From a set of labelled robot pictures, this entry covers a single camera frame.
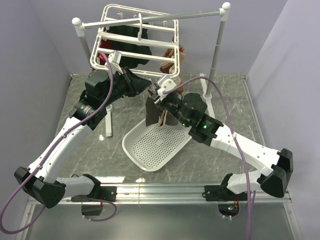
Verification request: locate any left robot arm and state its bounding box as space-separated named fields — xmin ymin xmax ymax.
xmin=14 ymin=67 xmax=152 ymax=209

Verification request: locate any white clothes rack stand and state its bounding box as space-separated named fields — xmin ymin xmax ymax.
xmin=71 ymin=1 xmax=232 ymax=137

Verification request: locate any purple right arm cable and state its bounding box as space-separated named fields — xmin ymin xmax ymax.
xmin=159 ymin=76 xmax=256 ymax=240

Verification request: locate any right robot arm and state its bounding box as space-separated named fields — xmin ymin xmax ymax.
xmin=149 ymin=91 xmax=293 ymax=202

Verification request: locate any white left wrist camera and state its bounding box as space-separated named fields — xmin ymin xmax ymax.
xmin=108 ymin=50 xmax=122 ymax=73

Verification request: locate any olive underwear with beige waistband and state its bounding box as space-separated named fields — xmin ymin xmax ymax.
xmin=145 ymin=96 xmax=180 ymax=127

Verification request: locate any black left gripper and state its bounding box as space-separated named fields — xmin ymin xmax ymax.
xmin=101 ymin=66 xmax=152 ymax=107

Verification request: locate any white square clip hanger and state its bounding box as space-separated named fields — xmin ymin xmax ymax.
xmin=77 ymin=4 xmax=180 ymax=79

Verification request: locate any red lace bra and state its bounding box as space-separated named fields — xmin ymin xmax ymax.
xmin=97 ymin=39 xmax=113 ymax=66

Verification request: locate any aluminium mounting rail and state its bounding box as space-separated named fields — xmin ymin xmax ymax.
xmin=15 ymin=182 xmax=304 ymax=240

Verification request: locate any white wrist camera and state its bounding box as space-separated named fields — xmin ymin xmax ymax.
xmin=156 ymin=76 xmax=178 ymax=96
xmin=108 ymin=50 xmax=122 ymax=73

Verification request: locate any striped argyle sock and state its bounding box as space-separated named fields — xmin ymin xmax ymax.
xmin=158 ymin=43 xmax=186 ymax=75

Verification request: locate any white perforated plastic tray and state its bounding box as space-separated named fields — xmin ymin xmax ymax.
xmin=122 ymin=119 xmax=192 ymax=172

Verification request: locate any black pinstriped underwear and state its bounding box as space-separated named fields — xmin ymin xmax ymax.
xmin=107 ymin=25 xmax=152 ymax=69

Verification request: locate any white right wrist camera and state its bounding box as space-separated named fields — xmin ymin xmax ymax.
xmin=156 ymin=76 xmax=178 ymax=96

